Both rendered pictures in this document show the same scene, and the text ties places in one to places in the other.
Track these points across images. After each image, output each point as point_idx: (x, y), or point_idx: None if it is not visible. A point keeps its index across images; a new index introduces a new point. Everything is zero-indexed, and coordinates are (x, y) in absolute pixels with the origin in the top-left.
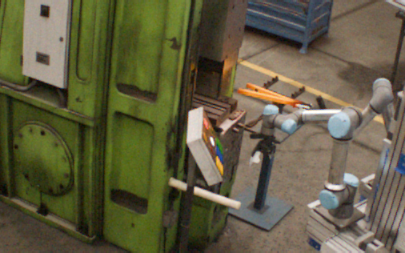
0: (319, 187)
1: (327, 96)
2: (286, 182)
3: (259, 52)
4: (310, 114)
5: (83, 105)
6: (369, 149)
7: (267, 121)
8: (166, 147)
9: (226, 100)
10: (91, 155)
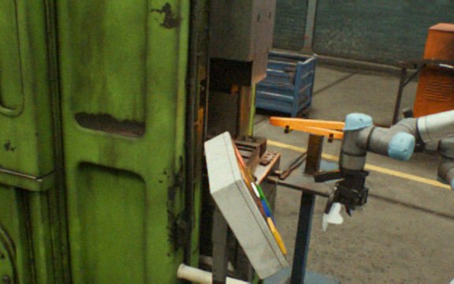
0: (361, 253)
1: (329, 156)
2: (318, 249)
3: None
4: (439, 119)
5: (18, 155)
6: (398, 203)
7: (355, 142)
8: (169, 214)
9: (254, 136)
10: (42, 241)
